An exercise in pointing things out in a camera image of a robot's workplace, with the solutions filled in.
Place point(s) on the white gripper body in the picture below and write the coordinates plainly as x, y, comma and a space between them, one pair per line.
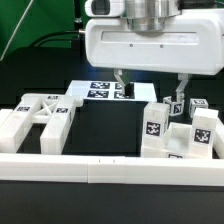
154, 35

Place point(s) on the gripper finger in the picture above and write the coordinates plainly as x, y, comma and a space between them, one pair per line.
126, 86
178, 94

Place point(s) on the white chair seat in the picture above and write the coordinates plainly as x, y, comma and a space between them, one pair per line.
176, 144

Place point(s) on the white chair back frame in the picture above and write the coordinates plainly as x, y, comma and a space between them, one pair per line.
56, 112

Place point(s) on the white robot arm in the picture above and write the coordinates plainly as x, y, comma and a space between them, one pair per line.
154, 35

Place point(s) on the white marker sheet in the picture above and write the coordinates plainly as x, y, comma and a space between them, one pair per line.
102, 90

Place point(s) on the white tagged cube right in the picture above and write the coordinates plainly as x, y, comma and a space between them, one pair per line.
197, 103

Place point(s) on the white tagged cube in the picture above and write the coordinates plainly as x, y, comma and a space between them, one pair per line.
175, 108
197, 103

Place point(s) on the white tagged cube left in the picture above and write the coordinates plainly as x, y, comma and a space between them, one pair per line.
175, 108

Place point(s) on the black pole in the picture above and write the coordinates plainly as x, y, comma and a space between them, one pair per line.
77, 15

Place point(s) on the thin white rod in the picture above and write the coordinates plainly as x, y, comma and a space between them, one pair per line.
18, 25

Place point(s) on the white U-shaped obstacle fence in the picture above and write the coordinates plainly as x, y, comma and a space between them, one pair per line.
120, 170

